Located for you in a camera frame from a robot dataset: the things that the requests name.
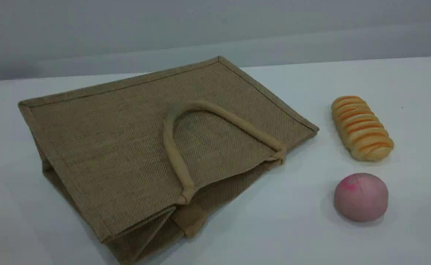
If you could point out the brown jute tote bag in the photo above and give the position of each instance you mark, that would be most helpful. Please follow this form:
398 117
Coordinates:
145 154

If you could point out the striped long bread roll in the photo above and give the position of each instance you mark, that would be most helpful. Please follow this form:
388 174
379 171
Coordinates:
362 129

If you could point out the pink round bun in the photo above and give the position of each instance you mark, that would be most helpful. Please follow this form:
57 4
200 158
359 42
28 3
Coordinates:
361 198

